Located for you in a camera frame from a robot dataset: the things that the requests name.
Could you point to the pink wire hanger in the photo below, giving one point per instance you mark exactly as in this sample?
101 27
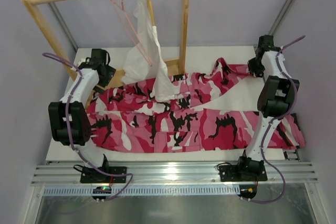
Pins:
130 30

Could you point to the white t-shirt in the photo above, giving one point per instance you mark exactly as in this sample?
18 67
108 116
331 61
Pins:
144 61

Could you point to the aluminium mounting rail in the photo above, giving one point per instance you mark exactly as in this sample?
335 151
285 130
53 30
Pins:
173 173

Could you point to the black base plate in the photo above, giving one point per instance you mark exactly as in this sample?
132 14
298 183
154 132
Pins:
233 173
118 174

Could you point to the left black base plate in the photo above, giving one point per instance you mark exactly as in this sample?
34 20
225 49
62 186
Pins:
118 174

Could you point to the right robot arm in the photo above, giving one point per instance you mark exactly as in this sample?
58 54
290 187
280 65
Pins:
275 101

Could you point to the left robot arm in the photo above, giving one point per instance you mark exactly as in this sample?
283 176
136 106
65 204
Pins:
68 118

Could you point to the wooden hanger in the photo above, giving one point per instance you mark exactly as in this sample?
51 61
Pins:
151 12

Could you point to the pink camouflage trousers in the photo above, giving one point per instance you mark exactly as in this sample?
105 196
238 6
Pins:
129 119

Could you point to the slotted cable duct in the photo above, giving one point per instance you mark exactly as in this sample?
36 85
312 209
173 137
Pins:
152 190

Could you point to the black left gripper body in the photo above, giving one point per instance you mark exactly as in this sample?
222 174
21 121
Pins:
107 74

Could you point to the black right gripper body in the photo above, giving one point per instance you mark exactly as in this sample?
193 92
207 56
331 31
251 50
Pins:
254 66

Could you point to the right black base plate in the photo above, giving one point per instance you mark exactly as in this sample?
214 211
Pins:
233 173

